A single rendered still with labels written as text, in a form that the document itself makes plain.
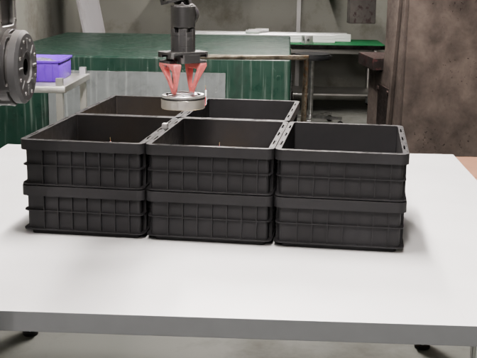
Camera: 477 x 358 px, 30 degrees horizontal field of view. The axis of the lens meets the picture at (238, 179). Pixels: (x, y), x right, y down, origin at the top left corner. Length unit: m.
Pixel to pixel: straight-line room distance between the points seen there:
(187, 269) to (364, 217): 0.43
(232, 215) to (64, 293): 0.48
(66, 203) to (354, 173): 0.68
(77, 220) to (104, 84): 3.29
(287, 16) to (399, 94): 4.18
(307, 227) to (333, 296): 0.32
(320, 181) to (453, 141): 3.65
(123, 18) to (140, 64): 4.38
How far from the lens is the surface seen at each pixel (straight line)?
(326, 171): 2.01
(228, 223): 2.06
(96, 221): 2.13
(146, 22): 9.67
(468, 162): 4.69
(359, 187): 2.01
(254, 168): 2.02
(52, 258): 2.00
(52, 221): 2.17
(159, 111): 2.84
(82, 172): 2.11
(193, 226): 2.08
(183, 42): 2.07
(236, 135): 2.40
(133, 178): 2.08
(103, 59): 5.39
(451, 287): 1.87
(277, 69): 5.28
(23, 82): 1.74
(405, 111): 5.51
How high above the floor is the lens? 1.31
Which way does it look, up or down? 13 degrees down
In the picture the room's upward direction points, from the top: 1 degrees clockwise
